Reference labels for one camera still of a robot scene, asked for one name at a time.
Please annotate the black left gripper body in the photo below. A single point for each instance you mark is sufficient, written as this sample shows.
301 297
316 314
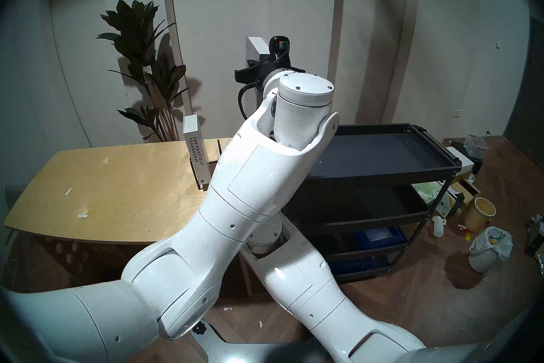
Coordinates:
267 73

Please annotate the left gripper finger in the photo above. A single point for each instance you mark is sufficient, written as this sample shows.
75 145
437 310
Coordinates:
246 75

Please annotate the white Special Issue book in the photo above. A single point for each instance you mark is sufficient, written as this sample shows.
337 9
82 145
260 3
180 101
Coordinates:
257 49

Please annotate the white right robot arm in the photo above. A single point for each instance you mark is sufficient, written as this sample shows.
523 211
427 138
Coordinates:
297 273

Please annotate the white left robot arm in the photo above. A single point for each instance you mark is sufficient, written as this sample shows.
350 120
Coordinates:
255 179

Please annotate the white Design Hotels Yearbook book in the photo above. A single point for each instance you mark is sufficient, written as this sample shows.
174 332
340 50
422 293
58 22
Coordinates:
197 153

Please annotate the tall green potted plant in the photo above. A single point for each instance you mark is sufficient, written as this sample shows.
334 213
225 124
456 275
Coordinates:
136 26

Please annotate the black three-tier utility cart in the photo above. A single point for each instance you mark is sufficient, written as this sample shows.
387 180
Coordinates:
382 153

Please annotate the light wooden table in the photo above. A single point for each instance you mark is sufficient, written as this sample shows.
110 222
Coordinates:
106 187

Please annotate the blue plastic bin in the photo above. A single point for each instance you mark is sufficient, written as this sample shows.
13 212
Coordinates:
378 235

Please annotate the white rectangular box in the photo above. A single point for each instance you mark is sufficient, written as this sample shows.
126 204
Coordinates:
461 158

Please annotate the clear plastic storage box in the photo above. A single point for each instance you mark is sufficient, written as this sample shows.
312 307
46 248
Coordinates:
476 146

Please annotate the green and white carton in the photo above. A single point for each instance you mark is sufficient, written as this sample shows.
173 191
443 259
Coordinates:
448 204

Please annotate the small white bottle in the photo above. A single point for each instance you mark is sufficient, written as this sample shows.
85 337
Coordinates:
438 228

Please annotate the brown cardboard box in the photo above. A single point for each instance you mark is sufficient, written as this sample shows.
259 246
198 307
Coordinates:
467 190

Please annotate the yellow plastic bucket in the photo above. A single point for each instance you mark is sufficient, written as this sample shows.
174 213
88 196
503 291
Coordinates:
480 213

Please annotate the black star knob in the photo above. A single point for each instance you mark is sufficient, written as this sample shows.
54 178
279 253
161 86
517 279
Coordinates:
199 329

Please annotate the dark door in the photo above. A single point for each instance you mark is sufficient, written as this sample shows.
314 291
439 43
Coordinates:
529 102

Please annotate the white bin with bag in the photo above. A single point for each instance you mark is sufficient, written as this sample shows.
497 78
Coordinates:
488 247

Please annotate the dark clutter pile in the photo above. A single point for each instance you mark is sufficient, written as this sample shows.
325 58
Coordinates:
536 234

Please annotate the grey metal robot base plate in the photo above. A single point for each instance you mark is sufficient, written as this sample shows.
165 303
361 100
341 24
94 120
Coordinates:
255 353

